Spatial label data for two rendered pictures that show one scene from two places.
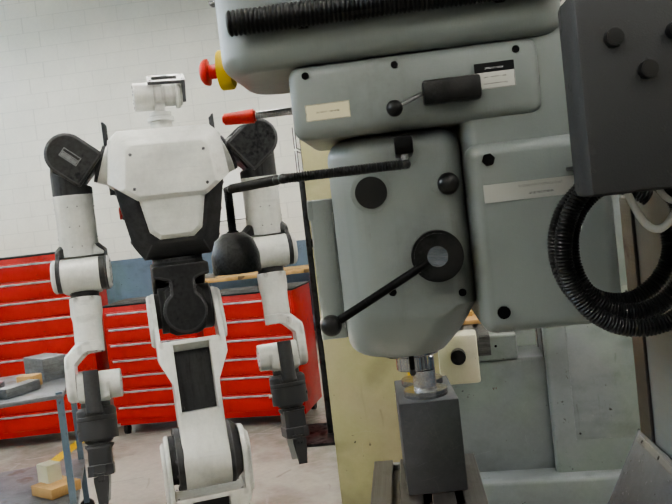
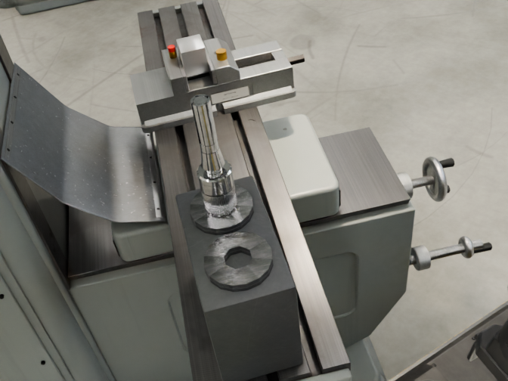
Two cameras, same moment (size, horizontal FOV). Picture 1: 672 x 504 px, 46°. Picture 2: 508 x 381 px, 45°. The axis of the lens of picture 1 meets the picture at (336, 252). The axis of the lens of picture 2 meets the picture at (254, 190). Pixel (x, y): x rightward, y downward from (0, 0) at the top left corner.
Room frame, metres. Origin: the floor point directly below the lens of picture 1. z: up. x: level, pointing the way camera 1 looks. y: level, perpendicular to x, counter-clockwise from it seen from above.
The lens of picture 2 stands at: (2.22, -0.22, 1.76)
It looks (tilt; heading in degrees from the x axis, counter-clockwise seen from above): 44 degrees down; 169
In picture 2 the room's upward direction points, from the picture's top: 8 degrees counter-clockwise
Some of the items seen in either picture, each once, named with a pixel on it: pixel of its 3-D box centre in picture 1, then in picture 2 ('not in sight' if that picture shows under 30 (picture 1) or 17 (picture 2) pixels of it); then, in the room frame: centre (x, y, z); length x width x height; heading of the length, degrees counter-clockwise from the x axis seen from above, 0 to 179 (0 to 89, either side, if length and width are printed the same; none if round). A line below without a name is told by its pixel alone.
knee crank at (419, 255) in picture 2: not in sight; (450, 250); (1.37, 0.42, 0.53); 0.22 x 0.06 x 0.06; 85
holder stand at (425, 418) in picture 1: (428, 428); (238, 275); (1.66, -0.15, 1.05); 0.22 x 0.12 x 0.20; 178
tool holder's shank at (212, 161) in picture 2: not in sight; (207, 136); (1.61, -0.15, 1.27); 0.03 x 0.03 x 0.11
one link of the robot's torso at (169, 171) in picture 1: (167, 187); not in sight; (1.94, 0.39, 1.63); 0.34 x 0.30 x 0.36; 105
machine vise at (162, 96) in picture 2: not in sight; (210, 75); (1.07, -0.06, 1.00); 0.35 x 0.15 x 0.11; 88
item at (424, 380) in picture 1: (423, 373); (218, 190); (1.61, -0.15, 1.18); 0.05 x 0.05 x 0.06
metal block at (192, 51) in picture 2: not in sight; (193, 55); (1.07, -0.09, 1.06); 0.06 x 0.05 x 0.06; 178
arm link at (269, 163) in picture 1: (254, 149); not in sight; (1.98, 0.17, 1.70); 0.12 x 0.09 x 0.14; 15
